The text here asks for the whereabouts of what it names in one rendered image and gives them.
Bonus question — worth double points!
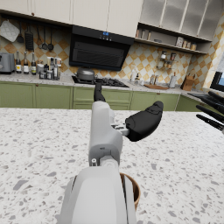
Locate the wooden cutting board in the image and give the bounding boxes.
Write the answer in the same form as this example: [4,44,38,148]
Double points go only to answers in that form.
[143,83,171,91]

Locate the slim dark condiment bottle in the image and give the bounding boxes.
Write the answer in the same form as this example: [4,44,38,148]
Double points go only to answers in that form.
[49,57,55,81]

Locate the dark bottle with white label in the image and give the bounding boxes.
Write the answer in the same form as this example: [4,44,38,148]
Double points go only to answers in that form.
[23,52,30,75]
[31,52,38,76]
[15,51,23,74]

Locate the green lower cabinets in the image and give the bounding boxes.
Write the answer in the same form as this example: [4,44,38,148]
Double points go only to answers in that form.
[0,80,205,113]

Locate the black range hood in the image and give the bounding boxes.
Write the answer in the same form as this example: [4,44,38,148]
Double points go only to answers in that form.
[68,24,136,72]

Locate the black framed window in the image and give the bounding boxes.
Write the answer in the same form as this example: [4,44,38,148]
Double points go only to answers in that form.
[210,71,224,93]

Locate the wooden wall shelf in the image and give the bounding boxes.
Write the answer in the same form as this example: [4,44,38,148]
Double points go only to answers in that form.
[135,22,210,55]

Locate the hanging black grater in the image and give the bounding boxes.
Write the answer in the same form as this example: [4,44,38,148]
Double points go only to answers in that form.
[24,25,35,53]

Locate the hanging black ladle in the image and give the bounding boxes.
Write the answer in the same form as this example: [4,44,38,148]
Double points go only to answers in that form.
[47,27,55,52]
[40,25,49,51]

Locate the brown wooden cup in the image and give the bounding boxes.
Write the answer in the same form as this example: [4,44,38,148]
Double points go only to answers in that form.
[119,171,142,212]

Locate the wall spice rack with jars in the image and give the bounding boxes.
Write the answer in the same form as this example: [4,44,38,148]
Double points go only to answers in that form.
[157,50,178,71]

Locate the silver toaster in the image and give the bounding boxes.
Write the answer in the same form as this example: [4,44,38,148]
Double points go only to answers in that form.
[0,52,16,74]

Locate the hanging black spatula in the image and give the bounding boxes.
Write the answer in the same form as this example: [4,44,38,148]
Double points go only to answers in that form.
[16,22,25,45]

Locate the black gas cooktop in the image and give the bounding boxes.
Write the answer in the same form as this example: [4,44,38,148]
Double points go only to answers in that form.
[71,75,130,88]

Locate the white quilted pot holder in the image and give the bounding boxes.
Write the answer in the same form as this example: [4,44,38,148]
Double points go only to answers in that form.
[0,19,21,44]

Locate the cream upper cabinets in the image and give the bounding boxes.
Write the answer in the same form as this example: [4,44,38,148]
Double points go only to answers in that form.
[0,0,144,39]

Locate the grey cooking pot with lid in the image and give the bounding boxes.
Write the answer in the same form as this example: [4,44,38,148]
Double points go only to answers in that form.
[73,66,98,83]

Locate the wooden knife block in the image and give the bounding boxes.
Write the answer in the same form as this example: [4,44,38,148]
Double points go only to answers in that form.
[180,74,196,92]

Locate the glass door upper cabinets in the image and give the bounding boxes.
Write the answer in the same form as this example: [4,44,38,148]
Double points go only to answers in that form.
[138,0,224,42]

